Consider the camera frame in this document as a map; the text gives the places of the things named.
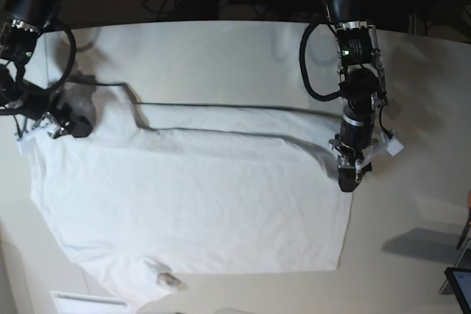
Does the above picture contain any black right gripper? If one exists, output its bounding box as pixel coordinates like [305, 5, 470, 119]
[46, 84, 97, 139]

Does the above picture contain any tablet screen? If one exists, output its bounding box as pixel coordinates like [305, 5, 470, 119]
[445, 267, 470, 314]

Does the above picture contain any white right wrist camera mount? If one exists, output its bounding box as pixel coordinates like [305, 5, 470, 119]
[15, 116, 60, 155]

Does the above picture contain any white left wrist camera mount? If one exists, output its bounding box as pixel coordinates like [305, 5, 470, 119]
[355, 132, 404, 174]

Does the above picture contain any white paper sheet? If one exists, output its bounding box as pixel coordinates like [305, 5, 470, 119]
[51, 291, 135, 314]

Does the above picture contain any white T-shirt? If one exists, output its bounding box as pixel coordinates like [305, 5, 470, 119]
[27, 86, 352, 308]

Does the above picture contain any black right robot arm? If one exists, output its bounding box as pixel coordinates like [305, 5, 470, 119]
[1, 0, 93, 138]

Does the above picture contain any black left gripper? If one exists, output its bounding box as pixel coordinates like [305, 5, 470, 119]
[329, 137, 379, 193]

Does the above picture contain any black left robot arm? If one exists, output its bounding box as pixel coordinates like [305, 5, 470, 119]
[299, 0, 391, 193]

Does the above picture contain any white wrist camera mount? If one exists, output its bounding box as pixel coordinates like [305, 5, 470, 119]
[355, 132, 404, 174]
[15, 116, 60, 155]

